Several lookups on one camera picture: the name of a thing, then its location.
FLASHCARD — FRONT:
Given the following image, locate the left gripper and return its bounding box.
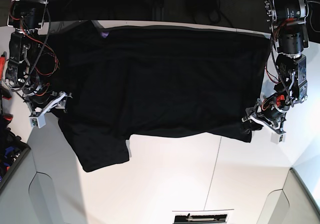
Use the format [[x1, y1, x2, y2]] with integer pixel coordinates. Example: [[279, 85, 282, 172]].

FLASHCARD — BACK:
[[239, 97, 287, 135]]

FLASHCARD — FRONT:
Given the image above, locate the grey cable bundle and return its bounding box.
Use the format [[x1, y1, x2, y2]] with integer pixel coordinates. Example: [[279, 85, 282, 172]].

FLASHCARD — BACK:
[[308, 0, 320, 32]]

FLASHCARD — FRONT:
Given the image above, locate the orange handled tool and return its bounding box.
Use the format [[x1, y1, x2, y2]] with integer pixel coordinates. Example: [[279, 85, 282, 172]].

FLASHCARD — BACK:
[[0, 52, 12, 100]]

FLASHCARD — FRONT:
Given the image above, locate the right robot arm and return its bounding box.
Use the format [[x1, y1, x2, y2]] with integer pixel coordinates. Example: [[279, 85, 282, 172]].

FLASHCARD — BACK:
[[4, 0, 72, 117]]

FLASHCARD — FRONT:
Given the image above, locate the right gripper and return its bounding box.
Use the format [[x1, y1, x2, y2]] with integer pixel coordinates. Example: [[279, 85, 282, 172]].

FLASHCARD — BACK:
[[30, 91, 73, 116]]

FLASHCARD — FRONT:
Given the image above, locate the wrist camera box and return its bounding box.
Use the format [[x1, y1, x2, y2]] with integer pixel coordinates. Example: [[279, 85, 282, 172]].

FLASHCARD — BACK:
[[29, 115, 46, 129], [270, 132, 286, 145]]

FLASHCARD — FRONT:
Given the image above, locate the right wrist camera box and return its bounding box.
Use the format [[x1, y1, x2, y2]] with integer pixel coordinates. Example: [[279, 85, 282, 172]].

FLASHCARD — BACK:
[[29, 115, 46, 129]]

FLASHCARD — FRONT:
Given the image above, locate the black printed t-shirt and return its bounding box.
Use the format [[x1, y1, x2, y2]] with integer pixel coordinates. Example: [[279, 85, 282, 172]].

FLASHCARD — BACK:
[[48, 21, 270, 172]]

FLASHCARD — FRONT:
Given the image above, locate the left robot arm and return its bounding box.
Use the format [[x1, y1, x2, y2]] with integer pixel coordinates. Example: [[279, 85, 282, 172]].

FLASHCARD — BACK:
[[242, 0, 309, 136]]

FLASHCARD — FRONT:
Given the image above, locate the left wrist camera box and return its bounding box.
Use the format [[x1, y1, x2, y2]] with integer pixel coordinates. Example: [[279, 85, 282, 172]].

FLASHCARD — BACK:
[[270, 132, 286, 145]]

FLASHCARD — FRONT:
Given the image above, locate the black white label plate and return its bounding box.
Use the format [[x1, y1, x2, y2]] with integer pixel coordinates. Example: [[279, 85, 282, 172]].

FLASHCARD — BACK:
[[172, 209, 234, 224]]

